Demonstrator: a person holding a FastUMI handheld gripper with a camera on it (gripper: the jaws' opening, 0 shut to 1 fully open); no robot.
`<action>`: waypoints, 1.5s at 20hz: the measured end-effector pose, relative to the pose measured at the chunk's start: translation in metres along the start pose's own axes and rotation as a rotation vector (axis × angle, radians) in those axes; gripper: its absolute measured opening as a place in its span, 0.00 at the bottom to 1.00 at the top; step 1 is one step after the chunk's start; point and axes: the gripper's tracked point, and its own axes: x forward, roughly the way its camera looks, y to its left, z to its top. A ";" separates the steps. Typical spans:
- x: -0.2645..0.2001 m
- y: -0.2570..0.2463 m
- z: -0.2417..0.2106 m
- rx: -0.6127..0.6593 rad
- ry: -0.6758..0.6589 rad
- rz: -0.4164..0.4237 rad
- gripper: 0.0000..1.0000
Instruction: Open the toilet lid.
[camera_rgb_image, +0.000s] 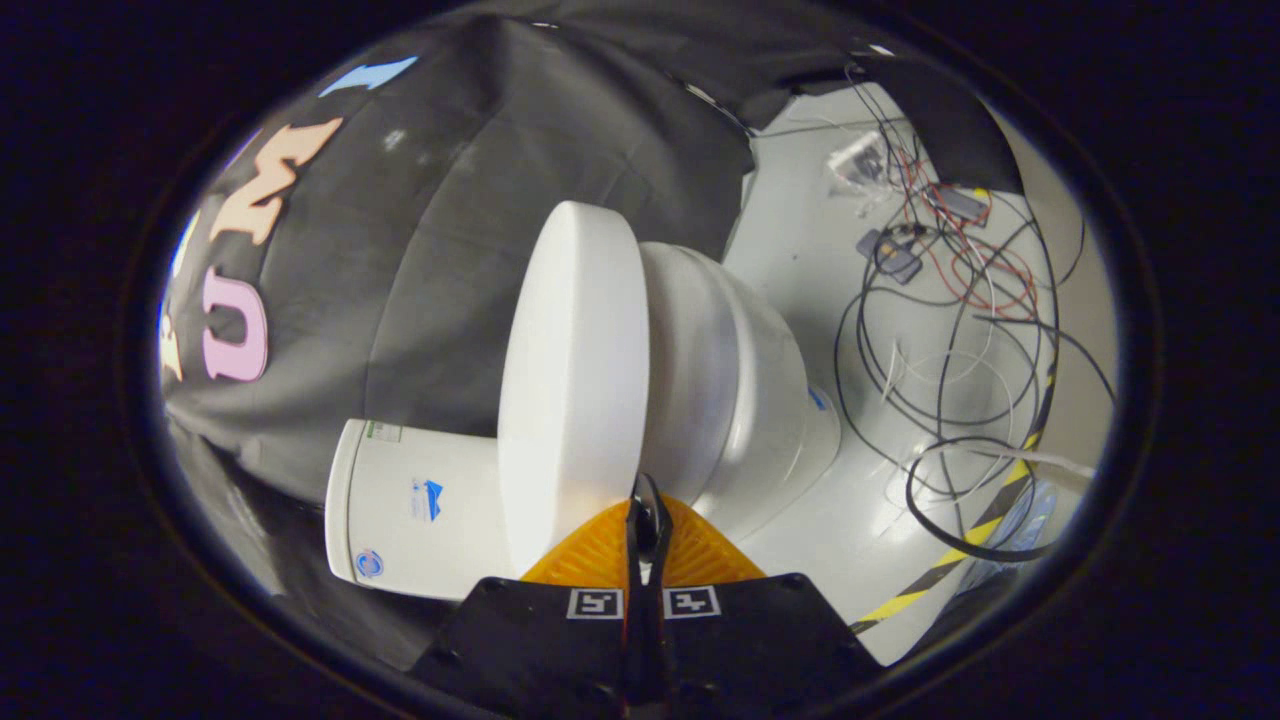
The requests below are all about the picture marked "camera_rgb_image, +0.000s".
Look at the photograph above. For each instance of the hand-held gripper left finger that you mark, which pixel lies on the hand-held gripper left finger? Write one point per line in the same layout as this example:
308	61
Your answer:
560	640

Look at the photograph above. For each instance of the clear plastic bag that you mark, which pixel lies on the clear plastic bag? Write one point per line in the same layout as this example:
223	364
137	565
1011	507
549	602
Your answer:
858	160

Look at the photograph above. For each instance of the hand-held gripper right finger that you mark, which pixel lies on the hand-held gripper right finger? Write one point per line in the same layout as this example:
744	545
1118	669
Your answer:
740	640

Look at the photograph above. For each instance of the small black device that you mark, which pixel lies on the small black device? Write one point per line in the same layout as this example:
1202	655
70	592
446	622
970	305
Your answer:
965	203
890	255

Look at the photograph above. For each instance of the yellow black floor tape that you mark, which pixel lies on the yellow black floor tape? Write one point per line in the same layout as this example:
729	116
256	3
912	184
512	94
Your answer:
940	575

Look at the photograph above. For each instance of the white toilet lid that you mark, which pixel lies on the white toilet lid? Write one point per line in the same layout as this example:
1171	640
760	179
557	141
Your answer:
575	380

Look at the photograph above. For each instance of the black backdrop cloth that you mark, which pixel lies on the black backdrop cloth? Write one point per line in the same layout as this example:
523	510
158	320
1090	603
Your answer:
420	250

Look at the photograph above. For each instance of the white toilet with tank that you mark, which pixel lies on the white toilet with tank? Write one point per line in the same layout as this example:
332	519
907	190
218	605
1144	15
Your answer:
740	400

